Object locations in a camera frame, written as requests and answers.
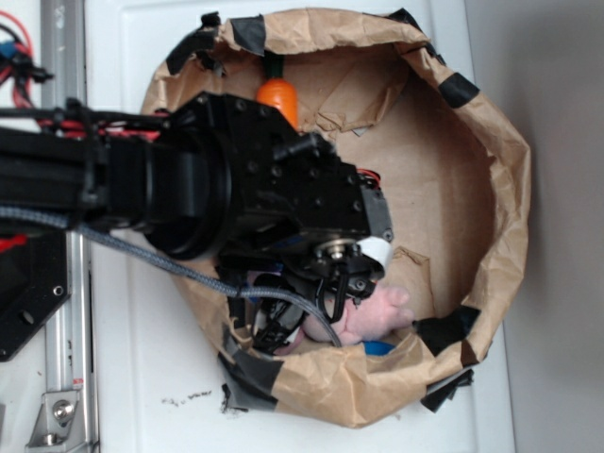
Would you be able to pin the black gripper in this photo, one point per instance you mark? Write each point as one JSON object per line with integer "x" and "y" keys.
{"x": 278, "y": 207}

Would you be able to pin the orange toy carrot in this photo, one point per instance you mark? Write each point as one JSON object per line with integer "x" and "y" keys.
{"x": 276, "y": 91}

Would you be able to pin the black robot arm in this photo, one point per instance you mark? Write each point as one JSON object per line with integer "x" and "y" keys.
{"x": 106, "y": 176}

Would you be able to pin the pink plush bunny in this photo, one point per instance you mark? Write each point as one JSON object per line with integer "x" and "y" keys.
{"x": 373, "y": 311}

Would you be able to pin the blue flat toy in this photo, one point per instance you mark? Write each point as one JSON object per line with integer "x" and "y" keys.
{"x": 377, "y": 348}

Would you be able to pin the brown paper bag bin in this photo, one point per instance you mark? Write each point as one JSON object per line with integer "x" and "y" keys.
{"x": 456, "y": 175}

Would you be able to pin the aluminium frame rail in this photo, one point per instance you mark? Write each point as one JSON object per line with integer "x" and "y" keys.
{"x": 69, "y": 341}

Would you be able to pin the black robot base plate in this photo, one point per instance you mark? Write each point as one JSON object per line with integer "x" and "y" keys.
{"x": 34, "y": 284}

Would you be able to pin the metal corner bracket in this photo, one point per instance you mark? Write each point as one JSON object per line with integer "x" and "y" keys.
{"x": 59, "y": 426}

